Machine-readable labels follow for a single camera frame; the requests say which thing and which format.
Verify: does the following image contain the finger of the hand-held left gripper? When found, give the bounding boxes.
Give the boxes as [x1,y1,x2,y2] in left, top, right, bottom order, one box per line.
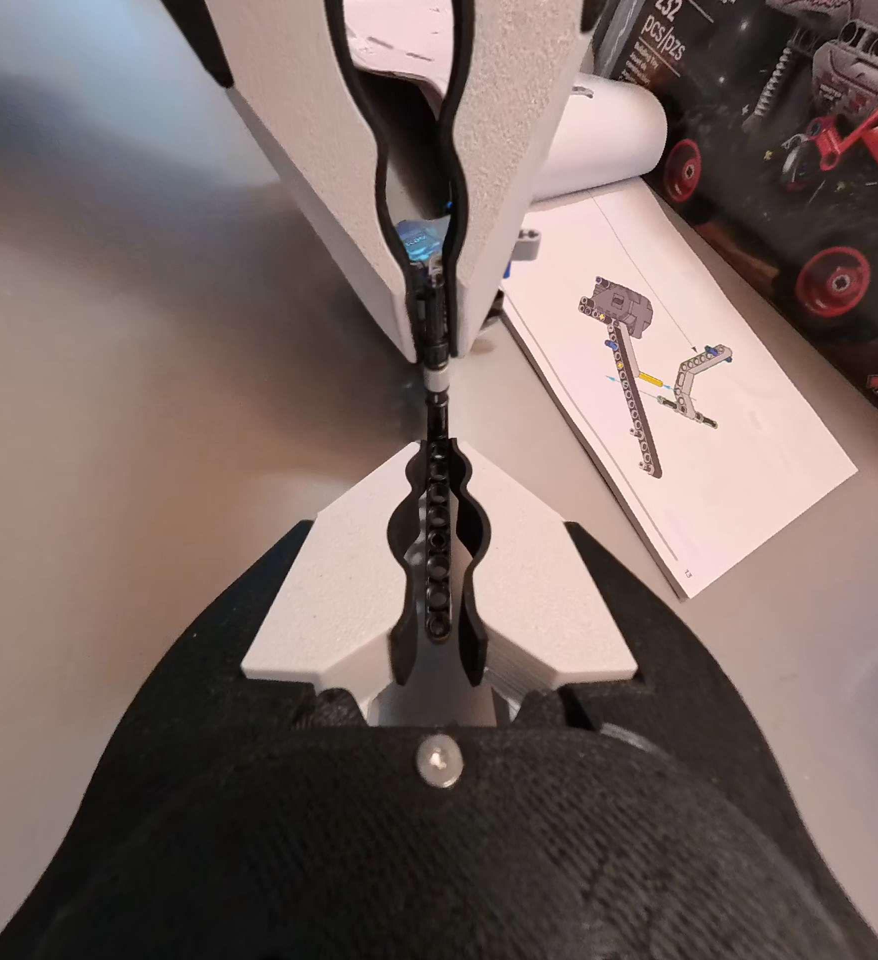
[210,0,415,363]
[445,0,589,358]

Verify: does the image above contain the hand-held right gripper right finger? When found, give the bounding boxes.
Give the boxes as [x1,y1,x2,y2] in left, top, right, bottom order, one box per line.
[454,442,639,725]

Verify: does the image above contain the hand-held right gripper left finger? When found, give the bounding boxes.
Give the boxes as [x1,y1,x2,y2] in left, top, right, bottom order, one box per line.
[242,442,429,725]

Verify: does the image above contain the grey toy brick beam assembly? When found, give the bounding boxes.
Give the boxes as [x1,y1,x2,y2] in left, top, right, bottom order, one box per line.
[397,217,550,646]

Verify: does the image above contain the white instruction booklet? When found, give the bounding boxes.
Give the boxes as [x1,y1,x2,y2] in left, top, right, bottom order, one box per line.
[345,0,859,601]

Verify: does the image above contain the dark toy car box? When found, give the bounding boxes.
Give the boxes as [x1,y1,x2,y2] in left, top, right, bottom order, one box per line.
[605,0,878,451]

